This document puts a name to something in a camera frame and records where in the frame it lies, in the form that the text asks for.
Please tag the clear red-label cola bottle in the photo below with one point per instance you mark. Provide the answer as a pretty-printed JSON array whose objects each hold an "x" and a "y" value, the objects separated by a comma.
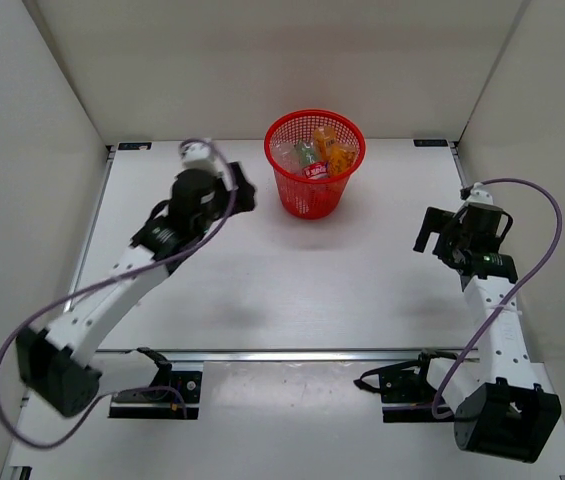
[{"x": 316, "y": 171}]

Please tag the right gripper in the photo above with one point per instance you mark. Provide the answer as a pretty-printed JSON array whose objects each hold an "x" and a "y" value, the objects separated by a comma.
[{"x": 436, "y": 221}]

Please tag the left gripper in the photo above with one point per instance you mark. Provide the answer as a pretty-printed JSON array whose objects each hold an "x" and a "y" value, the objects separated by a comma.
[{"x": 243, "y": 197}]

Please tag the orange juice bottle sideways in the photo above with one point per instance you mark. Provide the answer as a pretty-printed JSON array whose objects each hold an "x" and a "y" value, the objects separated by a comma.
[{"x": 324, "y": 138}]

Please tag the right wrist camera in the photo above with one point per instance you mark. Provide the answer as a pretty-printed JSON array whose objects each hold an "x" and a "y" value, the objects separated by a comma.
[{"x": 476, "y": 194}]

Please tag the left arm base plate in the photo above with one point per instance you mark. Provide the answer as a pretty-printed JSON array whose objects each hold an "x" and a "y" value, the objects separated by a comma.
[{"x": 174, "y": 393}]

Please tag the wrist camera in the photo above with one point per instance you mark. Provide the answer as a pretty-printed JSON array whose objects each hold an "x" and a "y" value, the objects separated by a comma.
[
  {"x": 476, "y": 194},
  {"x": 198, "y": 155}
]

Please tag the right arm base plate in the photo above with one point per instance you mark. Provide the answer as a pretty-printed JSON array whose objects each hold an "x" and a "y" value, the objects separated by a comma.
[{"x": 406, "y": 396}]

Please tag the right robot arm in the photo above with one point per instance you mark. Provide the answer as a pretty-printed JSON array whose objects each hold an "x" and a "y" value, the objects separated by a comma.
[{"x": 500, "y": 408}]

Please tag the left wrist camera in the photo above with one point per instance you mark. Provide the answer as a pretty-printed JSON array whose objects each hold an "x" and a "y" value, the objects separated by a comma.
[{"x": 198, "y": 155}]

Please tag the red plastic mesh bin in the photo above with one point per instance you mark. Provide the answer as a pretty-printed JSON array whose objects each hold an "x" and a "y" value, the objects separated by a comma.
[{"x": 312, "y": 199}]

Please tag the clear water bottle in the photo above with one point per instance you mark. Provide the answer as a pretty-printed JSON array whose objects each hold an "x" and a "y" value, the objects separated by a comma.
[{"x": 285, "y": 155}]

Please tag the orange berry drink bottle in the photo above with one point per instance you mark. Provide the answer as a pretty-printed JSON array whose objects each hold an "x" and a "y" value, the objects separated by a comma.
[{"x": 341, "y": 158}]

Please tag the green plastic soda bottle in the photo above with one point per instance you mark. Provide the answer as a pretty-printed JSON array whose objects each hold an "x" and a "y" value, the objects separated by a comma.
[{"x": 307, "y": 154}]

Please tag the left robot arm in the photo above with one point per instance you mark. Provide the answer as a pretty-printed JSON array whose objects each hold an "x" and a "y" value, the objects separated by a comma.
[{"x": 57, "y": 361}]

